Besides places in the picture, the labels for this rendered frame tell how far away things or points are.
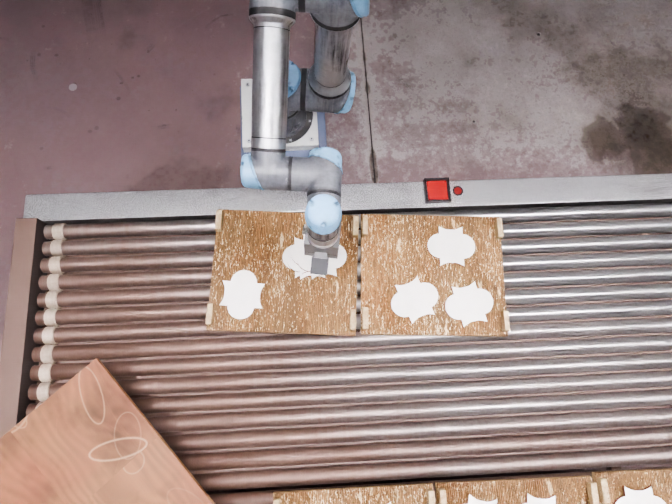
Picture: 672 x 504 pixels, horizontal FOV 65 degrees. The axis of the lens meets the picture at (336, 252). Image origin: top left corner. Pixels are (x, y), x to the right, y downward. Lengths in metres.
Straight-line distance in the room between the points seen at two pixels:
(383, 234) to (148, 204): 0.69
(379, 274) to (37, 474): 0.98
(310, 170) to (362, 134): 1.58
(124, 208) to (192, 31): 1.60
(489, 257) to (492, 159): 1.25
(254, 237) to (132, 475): 0.68
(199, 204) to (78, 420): 0.65
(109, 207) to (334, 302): 0.72
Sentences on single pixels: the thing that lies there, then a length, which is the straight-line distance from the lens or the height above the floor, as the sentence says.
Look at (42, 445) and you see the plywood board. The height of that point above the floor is 1.04.
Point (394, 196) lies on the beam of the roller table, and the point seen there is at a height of 0.92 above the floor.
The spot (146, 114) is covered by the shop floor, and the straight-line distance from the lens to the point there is 2.87.
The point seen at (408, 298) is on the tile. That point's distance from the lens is 1.49.
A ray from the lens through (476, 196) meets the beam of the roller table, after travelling 1.65.
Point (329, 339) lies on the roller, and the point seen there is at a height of 0.92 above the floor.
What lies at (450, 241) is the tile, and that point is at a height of 0.94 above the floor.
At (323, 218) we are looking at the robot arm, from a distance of 1.08.
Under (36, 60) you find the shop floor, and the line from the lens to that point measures 3.23.
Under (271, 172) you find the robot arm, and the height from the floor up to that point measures 1.34.
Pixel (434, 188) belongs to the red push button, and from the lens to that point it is 1.61.
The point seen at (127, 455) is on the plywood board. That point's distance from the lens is 1.43.
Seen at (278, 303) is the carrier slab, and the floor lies 0.94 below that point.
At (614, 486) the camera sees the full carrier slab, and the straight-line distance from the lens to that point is 1.67.
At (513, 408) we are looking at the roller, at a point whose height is 0.92.
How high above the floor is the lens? 2.39
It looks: 75 degrees down
